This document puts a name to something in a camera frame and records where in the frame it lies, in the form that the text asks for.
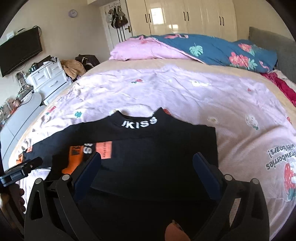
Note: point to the round wall clock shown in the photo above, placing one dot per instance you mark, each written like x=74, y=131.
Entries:
x=72, y=13

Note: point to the cream glossy wardrobe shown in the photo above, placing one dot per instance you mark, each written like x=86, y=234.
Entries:
x=211, y=18

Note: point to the blue floral quilt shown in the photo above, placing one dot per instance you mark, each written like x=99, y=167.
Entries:
x=210, y=50

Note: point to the black wall television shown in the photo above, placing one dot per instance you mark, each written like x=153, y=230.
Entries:
x=19, y=49

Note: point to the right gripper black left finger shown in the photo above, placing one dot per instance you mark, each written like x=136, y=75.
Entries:
x=52, y=212

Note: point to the white door with bags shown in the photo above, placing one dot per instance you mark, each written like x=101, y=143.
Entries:
x=116, y=23

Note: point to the black KISS sweater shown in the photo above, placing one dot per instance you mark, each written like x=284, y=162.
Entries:
x=146, y=179

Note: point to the pink strawberry bedspread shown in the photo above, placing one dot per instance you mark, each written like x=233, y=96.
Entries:
x=254, y=121

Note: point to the grey upholstered headboard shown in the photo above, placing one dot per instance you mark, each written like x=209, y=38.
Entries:
x=284, y=47

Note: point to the tan clothes pile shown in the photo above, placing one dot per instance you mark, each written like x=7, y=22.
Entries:
x=73, y=68

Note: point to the person's left hand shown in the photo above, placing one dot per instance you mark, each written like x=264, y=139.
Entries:
x=12, y=202

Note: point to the black bag on floor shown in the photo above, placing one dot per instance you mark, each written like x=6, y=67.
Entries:
x=88, y=61

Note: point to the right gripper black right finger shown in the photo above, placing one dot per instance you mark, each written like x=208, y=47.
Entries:
x=241, y=213

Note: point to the white drawer cabinet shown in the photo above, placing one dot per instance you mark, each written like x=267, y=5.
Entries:
x=49, y=80

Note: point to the red patterned pillow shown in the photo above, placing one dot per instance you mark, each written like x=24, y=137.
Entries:
x=285, y=85

